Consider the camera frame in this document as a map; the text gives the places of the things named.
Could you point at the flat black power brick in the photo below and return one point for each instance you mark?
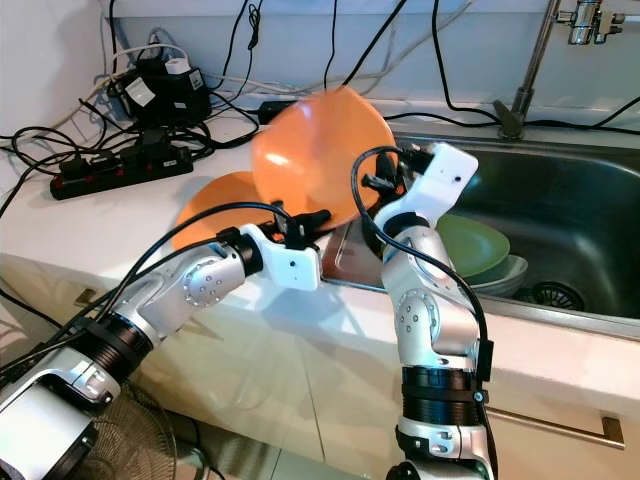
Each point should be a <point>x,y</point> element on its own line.
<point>272,110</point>

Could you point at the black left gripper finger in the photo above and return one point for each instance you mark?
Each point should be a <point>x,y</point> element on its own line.
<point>317,216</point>
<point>293,213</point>

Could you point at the white kitchen cabinet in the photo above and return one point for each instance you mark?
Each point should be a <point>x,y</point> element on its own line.
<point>310,390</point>

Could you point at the black power strip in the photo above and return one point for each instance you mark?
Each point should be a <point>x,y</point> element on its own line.
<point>115,175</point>

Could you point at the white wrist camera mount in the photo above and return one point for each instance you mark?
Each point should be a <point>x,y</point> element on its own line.
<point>445,175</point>
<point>295,265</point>

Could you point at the chrome kitchen faucet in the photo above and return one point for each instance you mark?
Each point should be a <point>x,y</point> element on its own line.
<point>515,118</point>

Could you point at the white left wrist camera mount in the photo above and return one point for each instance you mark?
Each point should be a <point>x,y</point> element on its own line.
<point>295,265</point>

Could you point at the metal sink drain strainer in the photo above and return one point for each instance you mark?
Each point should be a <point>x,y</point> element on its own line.
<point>552,296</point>

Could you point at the stainless steel sink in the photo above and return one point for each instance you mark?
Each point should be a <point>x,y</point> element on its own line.
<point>570,190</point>

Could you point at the orange plastic bowl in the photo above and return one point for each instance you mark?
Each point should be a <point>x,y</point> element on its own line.
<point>320,150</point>

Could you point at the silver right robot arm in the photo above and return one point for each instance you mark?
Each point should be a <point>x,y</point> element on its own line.
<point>430,320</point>

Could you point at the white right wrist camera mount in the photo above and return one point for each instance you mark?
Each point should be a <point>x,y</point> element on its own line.
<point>445,175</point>

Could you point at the green plate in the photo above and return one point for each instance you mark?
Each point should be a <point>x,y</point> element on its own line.
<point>475,245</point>

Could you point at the pale grey bowl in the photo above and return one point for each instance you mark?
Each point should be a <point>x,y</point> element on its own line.
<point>505,275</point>

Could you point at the orange plastic plate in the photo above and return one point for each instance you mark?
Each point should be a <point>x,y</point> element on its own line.
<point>210,210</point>

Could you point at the black power adapter stack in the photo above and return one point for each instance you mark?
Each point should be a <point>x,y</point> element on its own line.
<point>160,93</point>

